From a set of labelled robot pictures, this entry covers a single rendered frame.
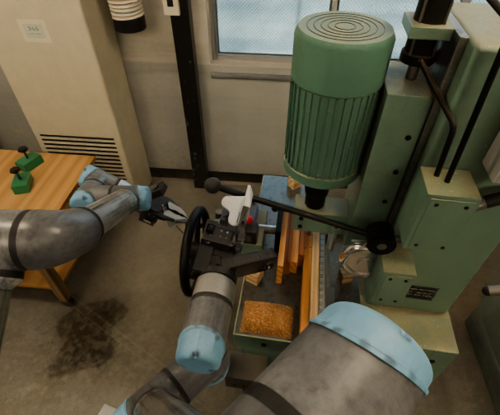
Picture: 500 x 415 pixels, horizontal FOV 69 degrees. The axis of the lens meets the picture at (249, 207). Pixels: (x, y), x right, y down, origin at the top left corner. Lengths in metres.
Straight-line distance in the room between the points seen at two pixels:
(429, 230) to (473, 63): 0.29
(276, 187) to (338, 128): 0.57
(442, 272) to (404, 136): 0.40
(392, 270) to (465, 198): 0.23
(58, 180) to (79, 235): 1.31
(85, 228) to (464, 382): 1.77
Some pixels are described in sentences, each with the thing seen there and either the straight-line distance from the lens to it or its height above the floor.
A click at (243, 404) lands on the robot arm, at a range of 0.33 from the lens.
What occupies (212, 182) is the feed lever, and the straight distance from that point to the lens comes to 0.75.
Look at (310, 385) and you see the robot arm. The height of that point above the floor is 1.43.
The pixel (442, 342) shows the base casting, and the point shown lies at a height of 0.80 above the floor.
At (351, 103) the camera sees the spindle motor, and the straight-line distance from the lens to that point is 0.70.
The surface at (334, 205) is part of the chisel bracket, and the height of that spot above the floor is 1.07.
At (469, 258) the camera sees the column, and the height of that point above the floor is 1.05.
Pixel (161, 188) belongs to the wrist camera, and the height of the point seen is 0.97.
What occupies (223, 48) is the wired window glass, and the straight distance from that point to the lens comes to 2.21.
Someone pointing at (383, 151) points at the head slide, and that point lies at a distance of 0.77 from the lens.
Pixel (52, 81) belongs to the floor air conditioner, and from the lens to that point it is 2.20.
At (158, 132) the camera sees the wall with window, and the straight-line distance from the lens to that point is 2.49.
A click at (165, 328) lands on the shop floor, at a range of 1.98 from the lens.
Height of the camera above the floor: 1.73
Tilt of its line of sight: 45 degrees down
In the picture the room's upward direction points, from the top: straight up
